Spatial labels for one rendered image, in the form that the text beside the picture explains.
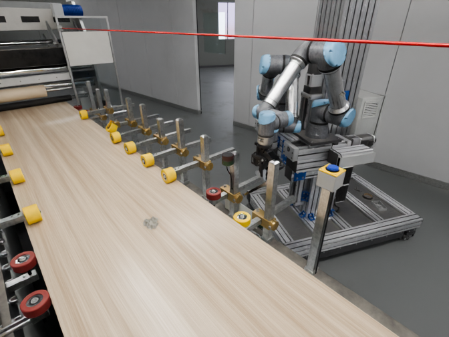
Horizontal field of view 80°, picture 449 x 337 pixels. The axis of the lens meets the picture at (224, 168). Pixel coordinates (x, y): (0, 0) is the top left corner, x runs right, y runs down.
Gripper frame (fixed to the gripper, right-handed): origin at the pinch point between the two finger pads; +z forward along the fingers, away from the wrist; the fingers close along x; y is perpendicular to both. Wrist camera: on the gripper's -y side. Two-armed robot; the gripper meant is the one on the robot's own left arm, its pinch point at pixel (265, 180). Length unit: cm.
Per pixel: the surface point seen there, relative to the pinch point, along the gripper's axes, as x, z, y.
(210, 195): 22.7, 7.3, 16.9
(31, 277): 102, 16, 29
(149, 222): 57, 6, 16
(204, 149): 9.7, -7.6, 38.0
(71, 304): 94, 7, -1
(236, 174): 8.3, -1.2, 12.8
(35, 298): 102, 6, 7
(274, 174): 9.3, -12.4, -12.1
